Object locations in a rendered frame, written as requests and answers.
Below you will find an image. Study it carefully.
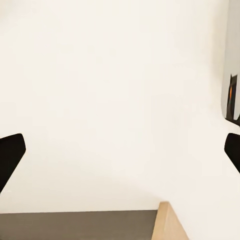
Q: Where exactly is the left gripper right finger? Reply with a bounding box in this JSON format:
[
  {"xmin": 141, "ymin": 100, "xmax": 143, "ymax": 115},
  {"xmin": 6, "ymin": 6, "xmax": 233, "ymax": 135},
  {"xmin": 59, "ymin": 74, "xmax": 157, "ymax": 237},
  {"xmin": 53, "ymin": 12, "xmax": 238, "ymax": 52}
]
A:
[{"xmin": 224, "ymin": 133, "xmax": 240, "ymax": 173}]

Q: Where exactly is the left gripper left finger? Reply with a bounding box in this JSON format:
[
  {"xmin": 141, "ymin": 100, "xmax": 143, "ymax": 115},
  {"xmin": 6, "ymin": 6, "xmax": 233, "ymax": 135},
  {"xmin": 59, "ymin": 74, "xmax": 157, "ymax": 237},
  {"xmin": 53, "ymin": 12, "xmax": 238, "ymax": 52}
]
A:
[{"xmin": 0, "ymin": 133, "xmax": 26, "ymax": 193}]

